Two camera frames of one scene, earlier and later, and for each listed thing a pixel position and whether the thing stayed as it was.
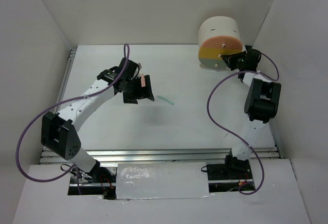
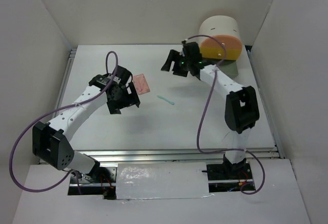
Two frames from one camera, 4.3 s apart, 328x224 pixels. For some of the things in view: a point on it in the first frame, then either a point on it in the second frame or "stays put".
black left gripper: [142, 92] → [131, 99]
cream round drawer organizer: [218, 36] stays put
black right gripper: [230, 59] → [174, 56]
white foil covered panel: [161, 180] stays put
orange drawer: [223, 42] stays put
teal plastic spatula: [167, 100] stays put
